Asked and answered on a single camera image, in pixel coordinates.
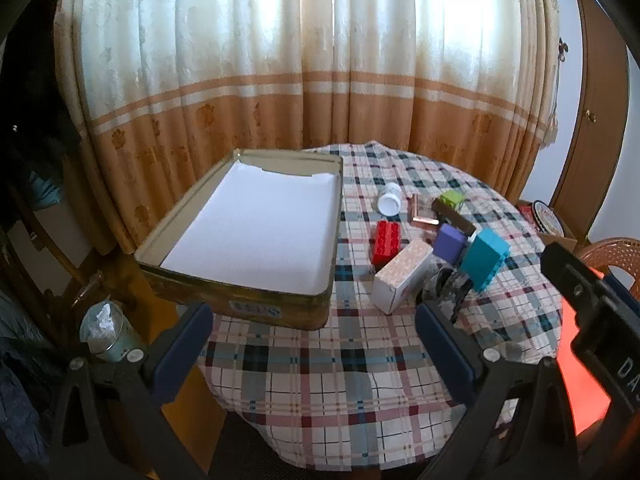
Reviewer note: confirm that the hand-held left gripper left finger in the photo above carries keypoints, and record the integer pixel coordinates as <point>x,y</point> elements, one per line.
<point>182,355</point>

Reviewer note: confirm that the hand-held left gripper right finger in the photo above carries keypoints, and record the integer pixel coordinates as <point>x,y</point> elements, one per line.
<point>445,355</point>

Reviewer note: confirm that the black patterned hair clip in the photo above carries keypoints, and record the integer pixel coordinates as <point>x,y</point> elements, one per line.
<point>445,287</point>

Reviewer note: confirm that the white power adapter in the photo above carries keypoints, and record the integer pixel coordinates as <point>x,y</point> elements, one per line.
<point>400,280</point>

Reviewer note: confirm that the gold metal tin box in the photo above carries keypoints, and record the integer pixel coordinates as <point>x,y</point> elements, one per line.
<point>260,305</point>

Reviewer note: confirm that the teal toy brick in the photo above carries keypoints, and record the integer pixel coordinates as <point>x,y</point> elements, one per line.
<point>482,260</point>

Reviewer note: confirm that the purple cube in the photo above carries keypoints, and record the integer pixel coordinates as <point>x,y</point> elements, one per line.
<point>450,242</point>

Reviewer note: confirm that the red toy brick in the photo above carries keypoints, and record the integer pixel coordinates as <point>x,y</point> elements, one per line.
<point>385,242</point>

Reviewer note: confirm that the brown wooden comb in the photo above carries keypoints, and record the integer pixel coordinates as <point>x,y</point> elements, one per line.
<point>452,217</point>

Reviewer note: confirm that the green toy brick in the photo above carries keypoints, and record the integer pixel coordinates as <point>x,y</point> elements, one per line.
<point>452,199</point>

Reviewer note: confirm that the white plastic bottle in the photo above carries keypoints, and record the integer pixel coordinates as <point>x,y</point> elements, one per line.
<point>389,200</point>

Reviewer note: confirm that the brown wicker chair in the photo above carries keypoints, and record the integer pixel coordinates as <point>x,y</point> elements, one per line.
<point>610,255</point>

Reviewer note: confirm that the trash bin with tissue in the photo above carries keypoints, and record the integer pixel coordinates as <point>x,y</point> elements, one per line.
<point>107,330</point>

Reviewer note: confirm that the brown cardboard box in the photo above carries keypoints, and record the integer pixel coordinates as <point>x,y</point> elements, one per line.
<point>555,241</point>

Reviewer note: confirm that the plaid tablecloth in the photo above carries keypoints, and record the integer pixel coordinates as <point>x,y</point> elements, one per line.
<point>340,375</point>

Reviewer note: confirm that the round cookie tin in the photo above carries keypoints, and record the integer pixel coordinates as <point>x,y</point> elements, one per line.
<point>552,217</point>

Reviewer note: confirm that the red packet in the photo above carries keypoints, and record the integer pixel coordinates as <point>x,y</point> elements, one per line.
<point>525,212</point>

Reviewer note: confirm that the white paper liner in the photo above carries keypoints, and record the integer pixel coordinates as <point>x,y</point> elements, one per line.
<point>250,230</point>

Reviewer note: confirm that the brown wooden furniture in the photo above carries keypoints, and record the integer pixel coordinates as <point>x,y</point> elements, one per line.
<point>50,270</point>

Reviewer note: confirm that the brown wooden door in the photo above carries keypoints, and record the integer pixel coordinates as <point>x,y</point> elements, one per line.
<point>595,110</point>

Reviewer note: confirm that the teal cloth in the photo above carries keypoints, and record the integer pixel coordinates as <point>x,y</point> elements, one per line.
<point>45,192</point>

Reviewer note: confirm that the curtain tassel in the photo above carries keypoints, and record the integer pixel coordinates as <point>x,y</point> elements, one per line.
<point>552,110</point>

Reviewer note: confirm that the dark hanging clothing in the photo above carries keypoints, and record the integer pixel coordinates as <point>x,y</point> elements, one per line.
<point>40,135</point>

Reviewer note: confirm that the cream and orange curtain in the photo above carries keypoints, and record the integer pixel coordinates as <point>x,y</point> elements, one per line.
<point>300,60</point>

